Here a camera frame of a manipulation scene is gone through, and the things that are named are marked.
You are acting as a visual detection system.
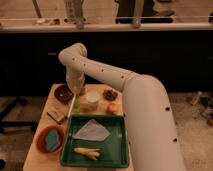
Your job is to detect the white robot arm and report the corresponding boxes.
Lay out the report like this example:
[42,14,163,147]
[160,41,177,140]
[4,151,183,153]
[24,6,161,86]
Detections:
[59,43,186,171]

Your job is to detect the small brown snack bowl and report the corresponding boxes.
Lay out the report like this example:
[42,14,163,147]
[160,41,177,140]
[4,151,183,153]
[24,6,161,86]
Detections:
[103,89,118,101]

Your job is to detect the dark purple bowl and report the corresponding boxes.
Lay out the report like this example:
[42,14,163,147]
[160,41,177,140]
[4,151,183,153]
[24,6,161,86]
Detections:
[54,84,73,104]

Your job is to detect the orange bowl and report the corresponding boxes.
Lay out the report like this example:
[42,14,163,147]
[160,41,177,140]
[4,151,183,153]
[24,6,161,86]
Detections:
[36,125,64,155]

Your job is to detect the white cup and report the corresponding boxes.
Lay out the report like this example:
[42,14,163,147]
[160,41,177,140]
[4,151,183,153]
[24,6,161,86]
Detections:
[86,91,100,108]

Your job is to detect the orange fruit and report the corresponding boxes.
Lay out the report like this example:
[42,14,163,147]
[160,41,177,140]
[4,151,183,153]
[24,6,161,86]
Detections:
[107,103,119,115]

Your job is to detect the dark metal can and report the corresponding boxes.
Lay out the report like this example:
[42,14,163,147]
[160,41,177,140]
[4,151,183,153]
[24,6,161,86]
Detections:
[79,84,86,96]

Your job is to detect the light green cup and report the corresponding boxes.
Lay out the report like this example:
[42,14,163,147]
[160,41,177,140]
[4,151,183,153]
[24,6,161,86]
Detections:
[72,100,80,113]

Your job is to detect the grey folded cloth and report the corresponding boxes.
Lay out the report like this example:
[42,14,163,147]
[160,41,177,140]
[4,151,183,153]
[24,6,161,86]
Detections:
[72,119,110,141]

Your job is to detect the small wooden box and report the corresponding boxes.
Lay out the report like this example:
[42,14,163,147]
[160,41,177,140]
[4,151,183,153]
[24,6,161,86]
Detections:
[47,111,67,125]

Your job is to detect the green plastic tray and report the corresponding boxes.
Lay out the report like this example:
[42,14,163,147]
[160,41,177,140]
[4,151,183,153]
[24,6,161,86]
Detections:
[60,114,129,168]

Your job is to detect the yellow corn cob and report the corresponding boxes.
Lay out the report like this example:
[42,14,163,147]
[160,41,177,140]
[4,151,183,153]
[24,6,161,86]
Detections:
[73,147,100,160]

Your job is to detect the blue sponge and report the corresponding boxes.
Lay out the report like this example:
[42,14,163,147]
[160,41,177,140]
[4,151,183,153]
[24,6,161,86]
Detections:
[45,129,60,152]

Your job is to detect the black office chair base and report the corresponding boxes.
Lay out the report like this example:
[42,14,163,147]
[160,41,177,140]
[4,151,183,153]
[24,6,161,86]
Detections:
[0,97,38,133]

